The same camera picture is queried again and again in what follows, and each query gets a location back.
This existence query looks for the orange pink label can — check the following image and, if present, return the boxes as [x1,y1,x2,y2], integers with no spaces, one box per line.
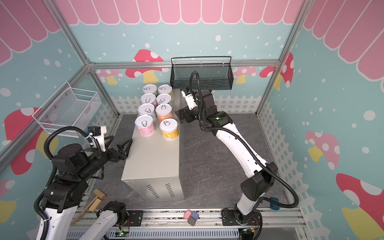
[155,104,173,123]

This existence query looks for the green label can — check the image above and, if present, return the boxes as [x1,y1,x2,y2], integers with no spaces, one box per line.
[158,85,173,96]

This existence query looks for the teal label can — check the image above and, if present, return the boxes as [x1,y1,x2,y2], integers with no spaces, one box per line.
[138,104,157,121]
[142,84,159,96]

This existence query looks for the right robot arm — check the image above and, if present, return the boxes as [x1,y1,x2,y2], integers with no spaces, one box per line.
[176,71,300,225]

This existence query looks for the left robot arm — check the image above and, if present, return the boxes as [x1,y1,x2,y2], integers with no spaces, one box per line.
[34,126,133,240]

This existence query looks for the grey metal cabinet counter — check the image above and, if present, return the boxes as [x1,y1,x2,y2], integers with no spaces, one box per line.
[121,88,186,203]

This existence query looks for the wooden block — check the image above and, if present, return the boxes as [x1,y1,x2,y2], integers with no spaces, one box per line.
[71,189,107,225]

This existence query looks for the pink blue grey erasers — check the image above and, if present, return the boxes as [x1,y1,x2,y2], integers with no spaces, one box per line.
[184,210,200,226]

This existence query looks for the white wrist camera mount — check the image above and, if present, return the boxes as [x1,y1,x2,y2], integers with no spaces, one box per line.
[182,87,198,110]

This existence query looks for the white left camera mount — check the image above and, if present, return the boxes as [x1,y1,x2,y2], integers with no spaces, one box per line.
[87,126,107,152]

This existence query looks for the black mesh wall basket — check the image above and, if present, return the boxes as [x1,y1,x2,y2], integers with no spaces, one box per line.
[170,56,234,91]

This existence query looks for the white wire wall basket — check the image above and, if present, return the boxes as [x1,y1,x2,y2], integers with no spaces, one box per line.
[32,82,102,135]

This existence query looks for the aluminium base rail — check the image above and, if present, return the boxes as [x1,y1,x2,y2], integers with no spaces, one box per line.
[107,208,310,240]

